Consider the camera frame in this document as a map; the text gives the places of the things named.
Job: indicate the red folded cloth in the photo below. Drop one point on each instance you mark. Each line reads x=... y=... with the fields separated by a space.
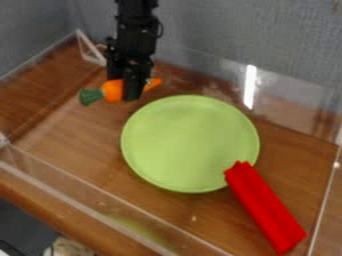
x=271 y=216

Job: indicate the light green plate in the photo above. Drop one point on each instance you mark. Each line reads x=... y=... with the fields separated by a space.
x=183 y=139

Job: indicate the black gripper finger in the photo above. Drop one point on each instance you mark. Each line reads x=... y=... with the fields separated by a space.
x=135 y=76
x=115 y=65

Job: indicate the orange toy carrot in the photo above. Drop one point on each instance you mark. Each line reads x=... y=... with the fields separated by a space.
x=111 y=91

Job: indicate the clear acrylic enclosure wall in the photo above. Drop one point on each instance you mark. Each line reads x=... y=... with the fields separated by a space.
x=63 y=171

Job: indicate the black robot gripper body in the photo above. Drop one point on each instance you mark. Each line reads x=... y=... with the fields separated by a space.
x=138 y=31

